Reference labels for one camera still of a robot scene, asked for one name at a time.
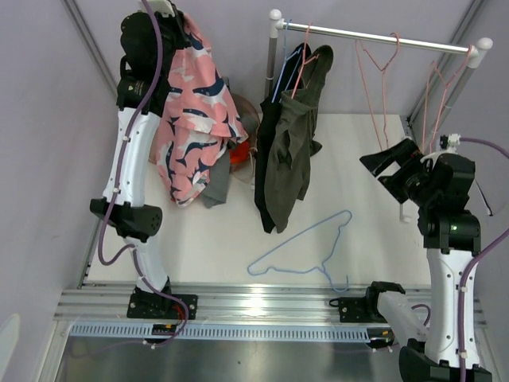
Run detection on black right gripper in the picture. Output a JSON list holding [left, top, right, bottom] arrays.
[[359, 139, 438, 209]]

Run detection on olive green shorts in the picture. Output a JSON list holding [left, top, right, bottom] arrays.
[[265, 45, 334, 233]]

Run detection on pink hanger of orange shorts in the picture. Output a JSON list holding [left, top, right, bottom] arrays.
[[421, 44, 475, 154]]

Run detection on pink hanger of patterned shorts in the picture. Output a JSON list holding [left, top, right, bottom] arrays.
[[355, 32, 401, 150]]

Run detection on orange shorts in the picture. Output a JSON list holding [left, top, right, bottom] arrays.
[[229, 140, 251, 165]]

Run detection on blue hanger of grey shorts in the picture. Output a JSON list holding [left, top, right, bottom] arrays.
[[246, 209, 353, 294]]

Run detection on grey shorts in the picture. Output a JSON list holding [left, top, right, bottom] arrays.
[[200, 150, 230, 209]]

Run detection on pink shark print shorts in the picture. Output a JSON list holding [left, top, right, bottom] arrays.
[[151, 15, 248, 208]]

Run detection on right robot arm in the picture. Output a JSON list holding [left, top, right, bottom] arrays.
[[329, 134, 493, 381]]

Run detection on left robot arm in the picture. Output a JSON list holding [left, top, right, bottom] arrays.
[[90, 1, 198, 323]]

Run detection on black shorts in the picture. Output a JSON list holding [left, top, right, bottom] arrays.
[[254, 42, 312, 234]]

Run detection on blue hanger with black shorts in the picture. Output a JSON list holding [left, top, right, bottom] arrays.
[[270, 26, 310, 103]]

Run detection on brown translucent laundry basket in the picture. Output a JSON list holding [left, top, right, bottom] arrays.
[[149, 85, 258, 193]]

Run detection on clothes rack with metal rod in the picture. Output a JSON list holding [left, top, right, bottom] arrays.
[[264, 9, 493, 145]]

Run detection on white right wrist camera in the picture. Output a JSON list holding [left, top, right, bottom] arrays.
[[421, 134, 460, 163]]

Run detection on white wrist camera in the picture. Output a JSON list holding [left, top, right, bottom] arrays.
[[138, 0, 178, 18], [421, 134, 460, 163]]

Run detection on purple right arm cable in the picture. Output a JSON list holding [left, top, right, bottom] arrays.
[[369, 136, 509, 382]]

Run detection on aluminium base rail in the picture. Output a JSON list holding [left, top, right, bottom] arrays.
[[53, 280, 488, 343]]

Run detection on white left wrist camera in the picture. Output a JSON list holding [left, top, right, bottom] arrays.
[[138, 0, 178, 18]]

